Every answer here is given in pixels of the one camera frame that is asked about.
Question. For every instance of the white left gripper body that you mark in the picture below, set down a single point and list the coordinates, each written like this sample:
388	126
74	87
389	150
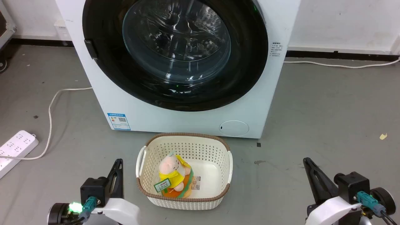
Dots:
122	212

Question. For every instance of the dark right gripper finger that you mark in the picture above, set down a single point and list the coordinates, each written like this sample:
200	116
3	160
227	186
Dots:
328	187
315	187

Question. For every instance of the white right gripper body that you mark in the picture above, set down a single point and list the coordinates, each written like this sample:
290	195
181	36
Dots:
331	212

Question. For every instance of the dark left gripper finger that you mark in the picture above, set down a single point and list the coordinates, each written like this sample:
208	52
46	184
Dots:
120	184
112	179

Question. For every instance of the white front-load washing machine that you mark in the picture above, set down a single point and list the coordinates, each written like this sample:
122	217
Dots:
193	122

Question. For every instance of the black round washer door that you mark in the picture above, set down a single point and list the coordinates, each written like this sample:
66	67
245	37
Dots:
103	73

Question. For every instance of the green hang tag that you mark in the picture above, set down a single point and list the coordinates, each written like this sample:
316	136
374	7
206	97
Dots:
162	185

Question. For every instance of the pink plush doll yellow outfit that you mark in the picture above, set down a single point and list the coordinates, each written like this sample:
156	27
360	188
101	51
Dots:
171	170

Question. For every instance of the blue energy label sticker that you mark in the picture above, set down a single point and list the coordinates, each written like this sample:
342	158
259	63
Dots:
118	121

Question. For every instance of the yellow paper scrap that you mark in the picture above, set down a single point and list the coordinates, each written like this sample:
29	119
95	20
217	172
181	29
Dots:
383	136

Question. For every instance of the white paper label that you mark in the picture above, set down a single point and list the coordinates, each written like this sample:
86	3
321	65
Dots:
196	183

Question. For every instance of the cream perforated laundry basket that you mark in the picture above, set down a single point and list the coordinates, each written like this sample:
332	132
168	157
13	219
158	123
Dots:
203	147

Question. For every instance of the round white filter cover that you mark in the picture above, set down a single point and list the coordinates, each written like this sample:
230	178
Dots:
234	128

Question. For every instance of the white power strip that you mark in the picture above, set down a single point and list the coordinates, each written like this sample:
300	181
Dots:
15	147

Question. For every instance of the small printed text label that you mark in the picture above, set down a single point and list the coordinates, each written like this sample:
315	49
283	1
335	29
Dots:
277	49

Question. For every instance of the grey wheeled cart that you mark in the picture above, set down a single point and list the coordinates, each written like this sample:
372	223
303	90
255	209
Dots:
4	34

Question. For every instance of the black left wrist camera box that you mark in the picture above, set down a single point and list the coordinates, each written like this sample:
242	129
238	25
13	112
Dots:
93	189

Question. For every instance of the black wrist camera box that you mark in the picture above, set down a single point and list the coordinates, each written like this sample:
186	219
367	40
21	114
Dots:
93	189
351	184

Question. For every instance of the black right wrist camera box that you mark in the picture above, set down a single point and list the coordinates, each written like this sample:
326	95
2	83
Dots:
351	184

